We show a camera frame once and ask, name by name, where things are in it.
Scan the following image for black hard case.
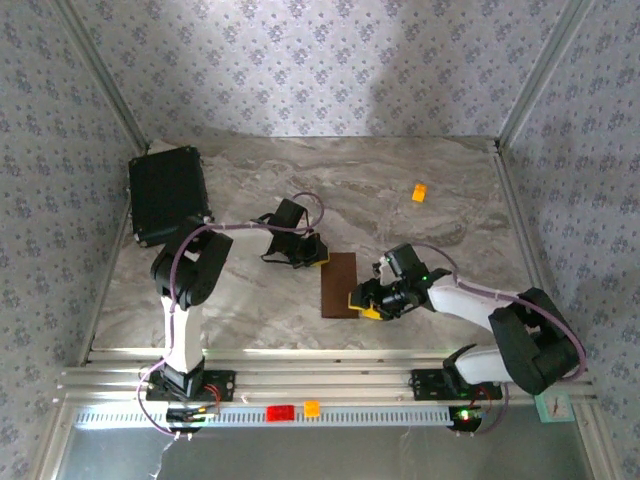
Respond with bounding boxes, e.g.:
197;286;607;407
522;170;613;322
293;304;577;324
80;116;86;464
127;145;215;249

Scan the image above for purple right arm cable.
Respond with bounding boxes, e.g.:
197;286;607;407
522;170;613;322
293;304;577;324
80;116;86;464
414;242;587;436

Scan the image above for black controller board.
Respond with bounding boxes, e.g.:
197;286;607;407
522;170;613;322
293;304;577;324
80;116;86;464
447;405;489;434
166;407;221;434

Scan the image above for grey slotted cable duct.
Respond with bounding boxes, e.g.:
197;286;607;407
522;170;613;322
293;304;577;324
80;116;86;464
74;405;454;429

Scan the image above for aluminium rail frame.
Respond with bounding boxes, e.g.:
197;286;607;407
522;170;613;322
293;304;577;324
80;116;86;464
57;347;599;409

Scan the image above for brown square paper sheet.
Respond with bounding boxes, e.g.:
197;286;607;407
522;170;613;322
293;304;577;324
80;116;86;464
319;252;360;320

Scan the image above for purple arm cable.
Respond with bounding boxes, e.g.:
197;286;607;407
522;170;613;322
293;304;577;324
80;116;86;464
137;192;326;441
414;242;587;436

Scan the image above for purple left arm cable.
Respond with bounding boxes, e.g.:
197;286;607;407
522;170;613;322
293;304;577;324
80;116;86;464
137;192;326;441

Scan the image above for black right controller board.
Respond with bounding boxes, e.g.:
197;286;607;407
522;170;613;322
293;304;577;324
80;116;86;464
447;405;489;434

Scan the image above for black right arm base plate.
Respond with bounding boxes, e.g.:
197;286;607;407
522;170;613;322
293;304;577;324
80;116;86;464
410;368;504;401

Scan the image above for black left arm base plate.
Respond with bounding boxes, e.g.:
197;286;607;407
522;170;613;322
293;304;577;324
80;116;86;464
145;368;237;404

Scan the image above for small teal clock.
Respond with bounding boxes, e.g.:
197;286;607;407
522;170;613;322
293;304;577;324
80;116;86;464
534;392;574;425

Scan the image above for black left controller board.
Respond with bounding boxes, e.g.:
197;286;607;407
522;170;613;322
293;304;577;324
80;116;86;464
166;407;221;434

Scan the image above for aluminium side rail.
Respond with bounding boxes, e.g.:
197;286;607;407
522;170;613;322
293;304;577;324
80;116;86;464
492;142;571;364
77;199;136;364

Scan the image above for aluminium corner post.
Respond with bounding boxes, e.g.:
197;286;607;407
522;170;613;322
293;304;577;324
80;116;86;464
497;0;599;149
52;0;150;154

